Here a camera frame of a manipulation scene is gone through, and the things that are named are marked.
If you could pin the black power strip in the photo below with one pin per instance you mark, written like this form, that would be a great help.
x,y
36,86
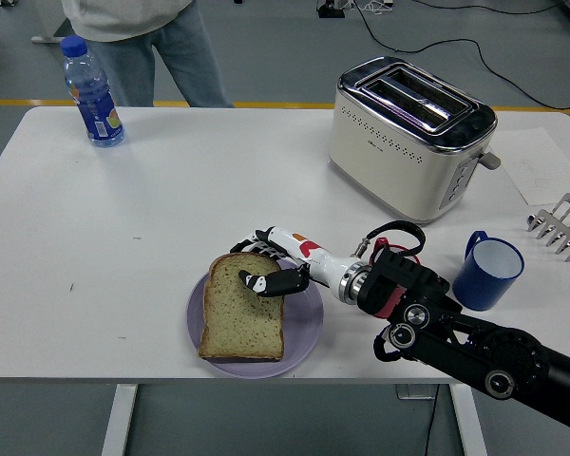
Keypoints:
x,y
330,13

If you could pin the bread slice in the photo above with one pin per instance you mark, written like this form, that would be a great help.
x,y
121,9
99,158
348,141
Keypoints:
x,y
242,318

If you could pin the clear under-table bracket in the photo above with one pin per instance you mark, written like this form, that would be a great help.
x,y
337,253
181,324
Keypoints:
x,y
415,392

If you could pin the person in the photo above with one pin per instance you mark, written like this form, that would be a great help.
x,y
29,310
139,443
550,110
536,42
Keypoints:
x,y
123,19

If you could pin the cream and chrome toaster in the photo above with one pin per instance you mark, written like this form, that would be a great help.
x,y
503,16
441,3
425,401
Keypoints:
x,y
385,161

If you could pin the clear bottle with blue cap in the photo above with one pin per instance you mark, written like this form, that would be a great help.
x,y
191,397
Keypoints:
x,y
97,109

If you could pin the metal toast rack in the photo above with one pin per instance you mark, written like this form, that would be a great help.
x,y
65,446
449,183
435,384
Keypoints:
x,y
544,222

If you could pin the white table leg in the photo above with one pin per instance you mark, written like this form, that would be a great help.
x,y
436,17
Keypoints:
x,y
468,418
119,418

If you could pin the lilac round plate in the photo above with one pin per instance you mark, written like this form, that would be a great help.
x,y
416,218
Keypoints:
x,y
299,328

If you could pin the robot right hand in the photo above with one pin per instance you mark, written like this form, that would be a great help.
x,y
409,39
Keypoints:
x,y
313,259

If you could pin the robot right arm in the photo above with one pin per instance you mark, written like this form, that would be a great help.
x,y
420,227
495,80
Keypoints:
x,y
456,332

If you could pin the blue mug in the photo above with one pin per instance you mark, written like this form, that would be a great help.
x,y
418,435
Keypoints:
x,y
477,287

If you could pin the red mug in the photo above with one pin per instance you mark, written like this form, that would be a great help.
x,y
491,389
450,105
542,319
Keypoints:
x,y
385,304

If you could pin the yellow floor tape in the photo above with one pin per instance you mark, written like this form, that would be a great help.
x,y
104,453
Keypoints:
x,y
28,102

